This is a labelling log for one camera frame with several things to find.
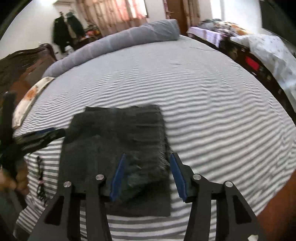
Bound dark grey denim pants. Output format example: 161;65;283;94
58;104;171;217

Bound person's right forearm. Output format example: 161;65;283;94
257;173;296;240

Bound person's left hand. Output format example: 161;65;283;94
0;159;29;196

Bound white floral pillow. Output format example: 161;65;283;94
12;77;55;130

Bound dark wooden headboard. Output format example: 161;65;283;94
1;43;57;102

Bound grey white striped bed sheet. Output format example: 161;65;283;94
12;34;296;241

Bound hanging dark jackets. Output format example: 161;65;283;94
52;11;86;54

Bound pink patterned curtain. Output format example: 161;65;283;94
76;0;147;37

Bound cluttered side bed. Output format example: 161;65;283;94
187;19;295;120

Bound grey rolled duvet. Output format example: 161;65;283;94
43;19;180;78

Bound brown wooden door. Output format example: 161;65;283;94
166;0;188;36

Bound black cable with pink tag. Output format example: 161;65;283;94
36;156;48;207

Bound black wall television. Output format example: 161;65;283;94
259;1;295;46

